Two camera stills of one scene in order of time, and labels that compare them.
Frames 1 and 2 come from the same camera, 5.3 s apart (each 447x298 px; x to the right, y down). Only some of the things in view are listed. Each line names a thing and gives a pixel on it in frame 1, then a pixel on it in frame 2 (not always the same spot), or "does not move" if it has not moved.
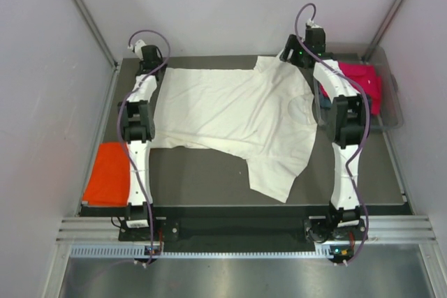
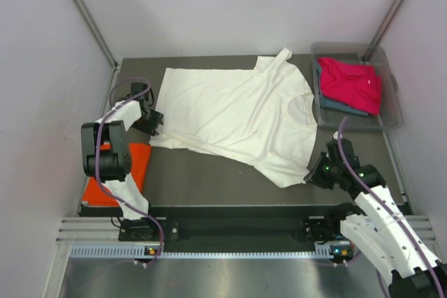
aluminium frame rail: [418, 229] does not move
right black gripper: [293, 43] → [316, 177]
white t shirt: [267, 116] does not move
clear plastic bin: [370, 69] does not move
